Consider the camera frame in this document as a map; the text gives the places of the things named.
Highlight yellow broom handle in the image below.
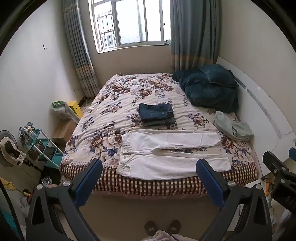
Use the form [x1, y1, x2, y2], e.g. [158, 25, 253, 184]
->
[0, 177, 25, 194]

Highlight light green garment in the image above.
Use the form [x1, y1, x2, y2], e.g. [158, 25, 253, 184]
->
[213, 111, 254, 141]

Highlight floral bed blanket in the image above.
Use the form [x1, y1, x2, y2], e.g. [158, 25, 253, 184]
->
[60, 73, 258, 183]

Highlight toys on shelf rack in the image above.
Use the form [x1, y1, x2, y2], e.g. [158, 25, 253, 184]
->
[18, 122, 42, 146]

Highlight folded dark grey pants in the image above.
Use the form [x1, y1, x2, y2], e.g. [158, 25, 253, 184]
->
[142, 116, 177, 128]

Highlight white pants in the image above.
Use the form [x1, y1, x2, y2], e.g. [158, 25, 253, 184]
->
[116, 129, 231, 181]

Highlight yellow box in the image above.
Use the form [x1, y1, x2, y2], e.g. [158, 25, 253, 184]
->
[67, 100, 83, 120]

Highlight person's pale clothing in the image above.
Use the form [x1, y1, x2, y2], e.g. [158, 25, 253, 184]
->
[148, 229, 185, 241]

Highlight standing fan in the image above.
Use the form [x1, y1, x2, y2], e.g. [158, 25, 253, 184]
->
[0, 130, 26, 168]

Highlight window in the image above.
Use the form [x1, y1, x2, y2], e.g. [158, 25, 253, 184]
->
[89, 0, 173, 54]

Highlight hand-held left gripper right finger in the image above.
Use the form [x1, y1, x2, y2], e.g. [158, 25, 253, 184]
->
[195, 158, 272, 241]

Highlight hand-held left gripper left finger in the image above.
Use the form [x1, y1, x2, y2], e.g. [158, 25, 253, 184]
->
[25, 159, 103, 241]

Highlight folded blue jeans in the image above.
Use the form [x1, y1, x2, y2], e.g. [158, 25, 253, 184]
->
[139, 103, 174, 123]

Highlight dark slipper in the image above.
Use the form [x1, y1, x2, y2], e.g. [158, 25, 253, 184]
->
[144, 221, 157, 236]
[167, 220, 181, 237]

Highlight dark teal pillow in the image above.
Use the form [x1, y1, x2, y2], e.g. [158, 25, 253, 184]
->
[199, 64, 239, 88]

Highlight red checked bed sheet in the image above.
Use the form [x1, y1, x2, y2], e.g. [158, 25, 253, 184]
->
[60, 162, 258, 198]

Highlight white headboard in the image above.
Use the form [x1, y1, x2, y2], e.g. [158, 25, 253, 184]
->
[215, 57, 296, 180]

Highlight teal shelf rack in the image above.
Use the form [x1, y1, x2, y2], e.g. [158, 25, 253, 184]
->
[23, 128, 64, 169]

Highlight cardboard box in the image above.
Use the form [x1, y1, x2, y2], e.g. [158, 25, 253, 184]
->
[53, 119, 78, 146]

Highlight striped grey-blue curtain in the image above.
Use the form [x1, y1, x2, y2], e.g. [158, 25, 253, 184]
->
[62, 0, 101, 98]
[170, 0, 222, 73]

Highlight dark teal quilt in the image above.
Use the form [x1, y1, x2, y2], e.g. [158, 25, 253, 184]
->
[171, 68, 240, 114]

